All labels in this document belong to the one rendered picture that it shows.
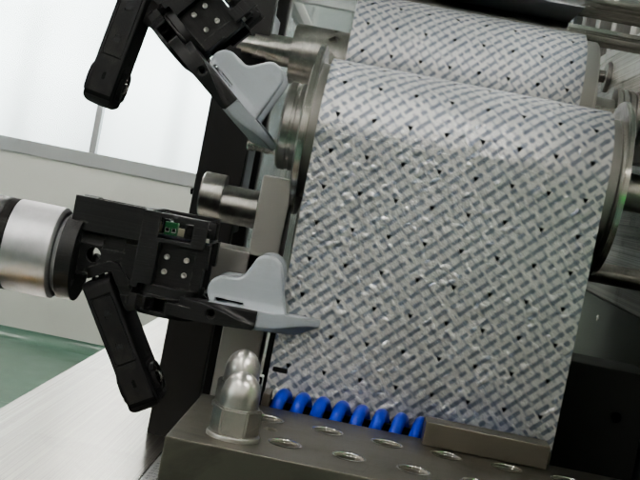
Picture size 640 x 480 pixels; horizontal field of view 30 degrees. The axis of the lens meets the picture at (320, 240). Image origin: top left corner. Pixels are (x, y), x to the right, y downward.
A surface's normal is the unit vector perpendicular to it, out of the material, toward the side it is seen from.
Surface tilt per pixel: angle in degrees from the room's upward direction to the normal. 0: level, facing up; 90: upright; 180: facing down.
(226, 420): 90
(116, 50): 88
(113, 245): 90
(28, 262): 101
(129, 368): 93
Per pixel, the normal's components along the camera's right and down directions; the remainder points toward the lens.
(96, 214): -0.05, 0.04
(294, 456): 0.19, -0.98
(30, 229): 0.04, -0.44
